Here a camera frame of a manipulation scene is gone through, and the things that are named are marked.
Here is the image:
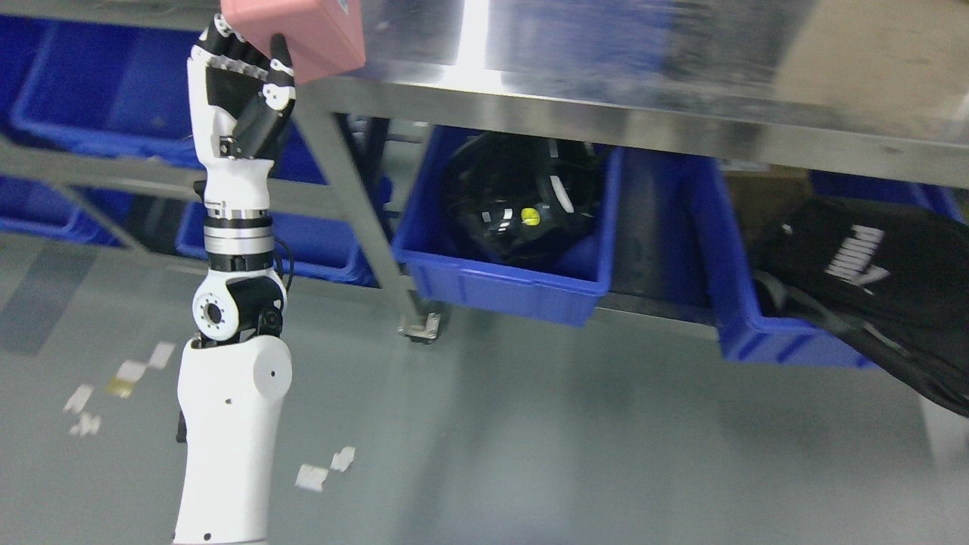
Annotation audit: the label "stainless steel table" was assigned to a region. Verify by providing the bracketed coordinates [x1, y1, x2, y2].
[0, 0, 969, 341]

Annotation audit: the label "blue bin with helmet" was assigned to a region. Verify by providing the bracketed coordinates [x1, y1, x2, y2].
[391, 126, 625, 327]

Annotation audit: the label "black bag with white logo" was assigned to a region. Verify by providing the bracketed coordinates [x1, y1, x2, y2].
[749, 197, 968, 417]

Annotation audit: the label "blue bin with black bag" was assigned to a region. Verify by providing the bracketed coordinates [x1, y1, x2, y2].
[681, 156, 963, 369]

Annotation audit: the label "black helmet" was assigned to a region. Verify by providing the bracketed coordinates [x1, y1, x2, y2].
[439, 132, 610, 269]

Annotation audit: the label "pink plastic storage box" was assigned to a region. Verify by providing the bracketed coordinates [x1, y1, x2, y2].
[220, 1, 366, 84]

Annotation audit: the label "blue bin under table left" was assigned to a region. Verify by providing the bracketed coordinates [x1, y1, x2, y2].
[174, 126, 377, 287]

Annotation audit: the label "blue bins on left shelf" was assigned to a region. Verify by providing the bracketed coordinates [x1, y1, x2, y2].
[1, 15, 201, 253]

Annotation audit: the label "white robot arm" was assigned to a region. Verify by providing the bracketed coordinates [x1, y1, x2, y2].
[172, 204, 293, 544]

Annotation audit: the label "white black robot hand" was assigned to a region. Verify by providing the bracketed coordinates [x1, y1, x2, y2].
[186, 13, 295, 220]

